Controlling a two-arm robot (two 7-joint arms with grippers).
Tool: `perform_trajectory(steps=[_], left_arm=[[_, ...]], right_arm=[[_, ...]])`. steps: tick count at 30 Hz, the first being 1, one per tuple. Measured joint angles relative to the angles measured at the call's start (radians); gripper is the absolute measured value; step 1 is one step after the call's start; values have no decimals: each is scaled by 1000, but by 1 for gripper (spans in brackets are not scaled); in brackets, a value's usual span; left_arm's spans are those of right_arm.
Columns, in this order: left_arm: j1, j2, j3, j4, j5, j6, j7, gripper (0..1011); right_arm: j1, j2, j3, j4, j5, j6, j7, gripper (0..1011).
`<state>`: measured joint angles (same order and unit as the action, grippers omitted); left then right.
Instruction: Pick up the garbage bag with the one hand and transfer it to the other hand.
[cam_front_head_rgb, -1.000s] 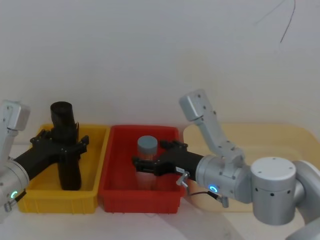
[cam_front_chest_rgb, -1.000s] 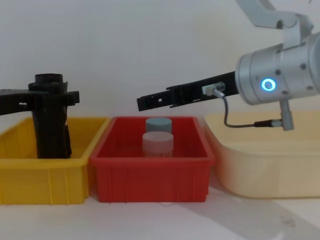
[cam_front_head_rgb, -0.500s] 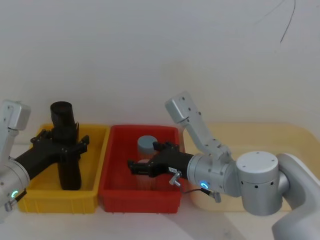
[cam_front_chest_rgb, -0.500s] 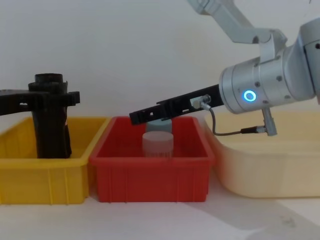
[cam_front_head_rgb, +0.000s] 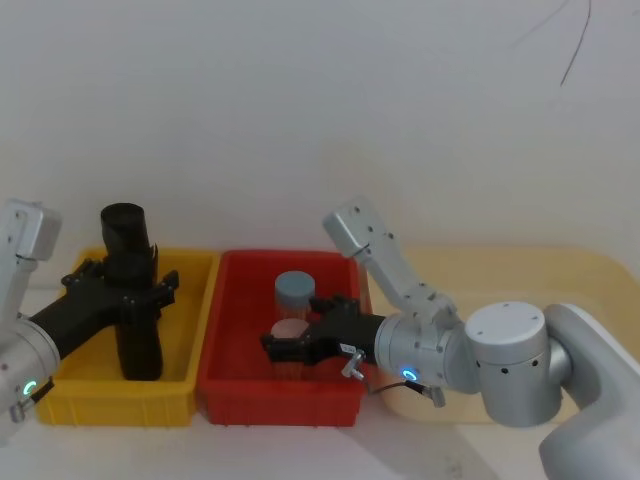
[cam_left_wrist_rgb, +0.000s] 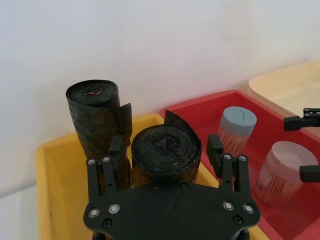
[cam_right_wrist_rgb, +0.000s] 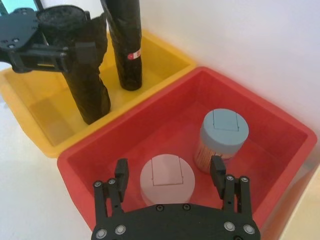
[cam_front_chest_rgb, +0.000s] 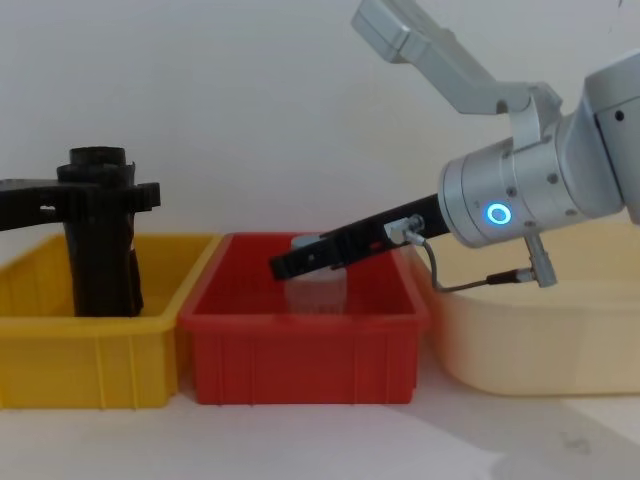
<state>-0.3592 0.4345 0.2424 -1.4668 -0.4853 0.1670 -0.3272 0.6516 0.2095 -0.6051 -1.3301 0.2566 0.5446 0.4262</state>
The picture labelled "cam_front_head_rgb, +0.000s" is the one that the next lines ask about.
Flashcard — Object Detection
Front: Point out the red plastic bin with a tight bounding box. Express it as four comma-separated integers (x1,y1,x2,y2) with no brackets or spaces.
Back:
196,249,374,430

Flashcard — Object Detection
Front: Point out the wrist dark cable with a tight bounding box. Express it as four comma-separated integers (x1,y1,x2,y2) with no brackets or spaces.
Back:
341,348,447,409
8,376,56,424

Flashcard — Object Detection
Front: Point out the yellow plastic bin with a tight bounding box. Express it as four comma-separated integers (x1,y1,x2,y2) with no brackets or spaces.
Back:
34,246,222,429

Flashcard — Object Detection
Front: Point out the clear jar pink lid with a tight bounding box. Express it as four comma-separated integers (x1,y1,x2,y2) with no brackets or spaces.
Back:
269,319,312,383

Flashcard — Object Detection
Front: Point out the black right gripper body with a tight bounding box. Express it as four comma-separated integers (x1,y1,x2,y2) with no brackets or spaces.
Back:
308,311,387,364

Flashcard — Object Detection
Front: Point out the clear jar grey-blue lid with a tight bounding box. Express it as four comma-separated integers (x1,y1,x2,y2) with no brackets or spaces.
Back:
273,270,318,322

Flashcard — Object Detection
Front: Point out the left wrist dark cable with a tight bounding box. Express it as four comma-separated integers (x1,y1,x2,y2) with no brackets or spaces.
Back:
8,376,56,424

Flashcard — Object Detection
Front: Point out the black cylindrical tube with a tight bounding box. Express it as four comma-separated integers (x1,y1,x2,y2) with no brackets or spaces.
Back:
99,202,164,382

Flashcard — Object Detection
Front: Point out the right wrist dark cable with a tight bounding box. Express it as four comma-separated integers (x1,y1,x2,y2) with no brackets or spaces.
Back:
341,348,447,409

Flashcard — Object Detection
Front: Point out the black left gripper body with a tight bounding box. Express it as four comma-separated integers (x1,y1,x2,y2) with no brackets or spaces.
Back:
27,282,163,360

